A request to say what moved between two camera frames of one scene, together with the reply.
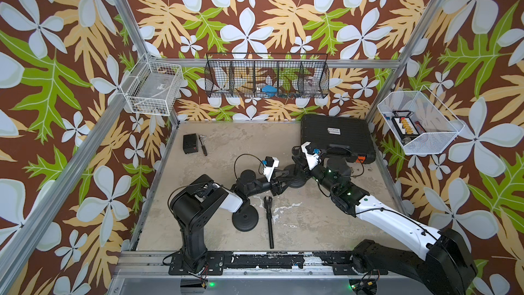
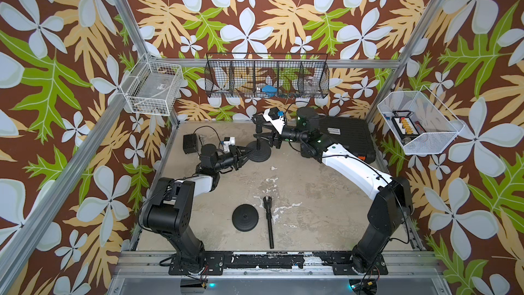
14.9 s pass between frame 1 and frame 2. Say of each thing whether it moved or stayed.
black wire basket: stayed
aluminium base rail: stayed
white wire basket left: stayed
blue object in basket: stayed
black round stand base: moved
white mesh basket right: stayed
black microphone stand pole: moved
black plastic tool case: stayed
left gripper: moved
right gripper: moved
